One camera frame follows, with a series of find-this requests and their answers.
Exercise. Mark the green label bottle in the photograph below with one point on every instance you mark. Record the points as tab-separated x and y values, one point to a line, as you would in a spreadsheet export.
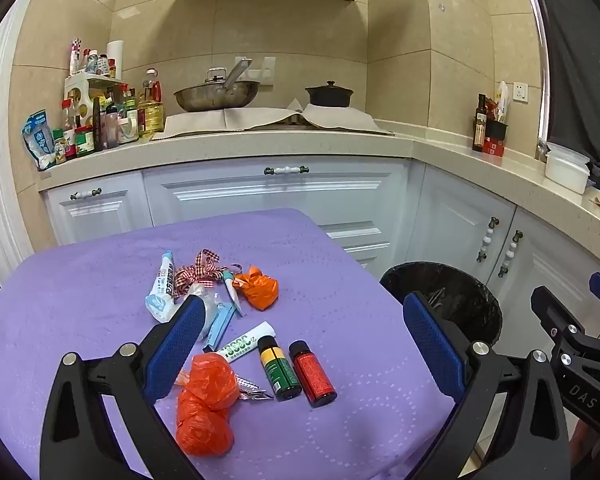
280	370

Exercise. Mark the black trash bin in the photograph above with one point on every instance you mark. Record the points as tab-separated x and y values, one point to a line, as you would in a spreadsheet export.
460	290

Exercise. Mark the red plaid ribbon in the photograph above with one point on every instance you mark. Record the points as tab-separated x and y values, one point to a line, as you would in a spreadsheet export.
200	270

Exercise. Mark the dark olive oil bottle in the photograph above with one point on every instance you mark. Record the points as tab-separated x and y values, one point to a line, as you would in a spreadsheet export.
480	127

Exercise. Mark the white paper towel roll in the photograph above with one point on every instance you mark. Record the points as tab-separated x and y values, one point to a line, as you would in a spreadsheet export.
115	57

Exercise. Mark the blue paper box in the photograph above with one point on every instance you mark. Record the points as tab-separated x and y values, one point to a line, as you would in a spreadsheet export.
219	325

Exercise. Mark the white plastic container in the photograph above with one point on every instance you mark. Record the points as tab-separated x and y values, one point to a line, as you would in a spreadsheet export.
565	170

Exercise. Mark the yellow cooking oil bottle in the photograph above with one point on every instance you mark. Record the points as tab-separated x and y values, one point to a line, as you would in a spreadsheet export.
152	115

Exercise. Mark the white condiment rack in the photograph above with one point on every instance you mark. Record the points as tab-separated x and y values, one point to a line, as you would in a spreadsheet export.
80	82

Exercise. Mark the white blue toothpaste tube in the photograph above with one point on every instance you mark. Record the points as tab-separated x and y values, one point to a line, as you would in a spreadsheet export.
161	282

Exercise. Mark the white door frame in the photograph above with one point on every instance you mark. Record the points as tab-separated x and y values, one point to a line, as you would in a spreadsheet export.
0	185

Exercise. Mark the black utensil holder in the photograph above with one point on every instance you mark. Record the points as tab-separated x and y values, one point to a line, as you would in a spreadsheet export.
497	130

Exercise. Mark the dark curtain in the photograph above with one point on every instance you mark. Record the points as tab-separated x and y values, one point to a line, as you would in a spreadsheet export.
585	60

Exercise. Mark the large orange plastic bag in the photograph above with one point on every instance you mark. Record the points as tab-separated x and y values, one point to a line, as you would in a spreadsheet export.
205	410

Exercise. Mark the teal-capped white tube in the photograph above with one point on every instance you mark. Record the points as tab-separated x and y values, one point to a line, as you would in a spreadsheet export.
231	292

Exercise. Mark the blue white packet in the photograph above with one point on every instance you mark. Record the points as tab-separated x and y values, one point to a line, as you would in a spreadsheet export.
39	135

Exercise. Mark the red label bottle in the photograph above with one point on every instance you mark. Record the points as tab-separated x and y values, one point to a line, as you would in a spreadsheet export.
312	375

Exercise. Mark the purple tablecloth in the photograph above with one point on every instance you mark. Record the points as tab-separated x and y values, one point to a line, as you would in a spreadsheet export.
80	310

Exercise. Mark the person's right hand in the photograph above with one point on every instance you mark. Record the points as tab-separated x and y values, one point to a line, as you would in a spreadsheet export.
587	442

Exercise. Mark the steel spatula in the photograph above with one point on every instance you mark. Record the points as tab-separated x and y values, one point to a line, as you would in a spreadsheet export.
237	72

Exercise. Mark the white kitchen cabinet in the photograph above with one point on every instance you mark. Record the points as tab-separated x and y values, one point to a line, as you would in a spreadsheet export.
220	195

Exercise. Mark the black cooking pot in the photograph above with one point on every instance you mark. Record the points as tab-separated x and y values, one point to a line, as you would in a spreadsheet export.
330	96

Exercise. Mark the steel wok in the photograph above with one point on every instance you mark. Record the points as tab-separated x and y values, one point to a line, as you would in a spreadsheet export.
215	97

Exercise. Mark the silver foil wrapper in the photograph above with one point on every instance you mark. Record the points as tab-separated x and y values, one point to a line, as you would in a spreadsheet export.
252	391

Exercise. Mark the white green tube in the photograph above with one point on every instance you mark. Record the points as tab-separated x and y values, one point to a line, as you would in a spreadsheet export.
245	341

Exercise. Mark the steel kettle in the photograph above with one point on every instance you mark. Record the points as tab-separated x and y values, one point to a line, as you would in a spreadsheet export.
215	79

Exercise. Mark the group of condiment bottles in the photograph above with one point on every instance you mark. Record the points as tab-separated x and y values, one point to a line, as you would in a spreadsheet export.
110	125

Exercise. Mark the beige stove cover cloth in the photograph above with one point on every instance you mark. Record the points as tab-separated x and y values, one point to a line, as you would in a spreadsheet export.
260	117

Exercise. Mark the clear plastic wrapper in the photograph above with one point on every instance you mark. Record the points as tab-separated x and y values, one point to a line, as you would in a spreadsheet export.
207	305

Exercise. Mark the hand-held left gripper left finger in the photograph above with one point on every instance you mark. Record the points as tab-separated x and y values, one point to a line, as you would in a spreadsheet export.
177	340

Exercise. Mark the small orange plastic bag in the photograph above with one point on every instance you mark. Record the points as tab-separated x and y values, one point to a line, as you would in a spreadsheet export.
257	290

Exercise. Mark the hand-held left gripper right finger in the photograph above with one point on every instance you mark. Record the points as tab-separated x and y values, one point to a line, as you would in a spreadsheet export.
432	345

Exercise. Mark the white wall socket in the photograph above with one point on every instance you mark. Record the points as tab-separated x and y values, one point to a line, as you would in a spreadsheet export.
520	92

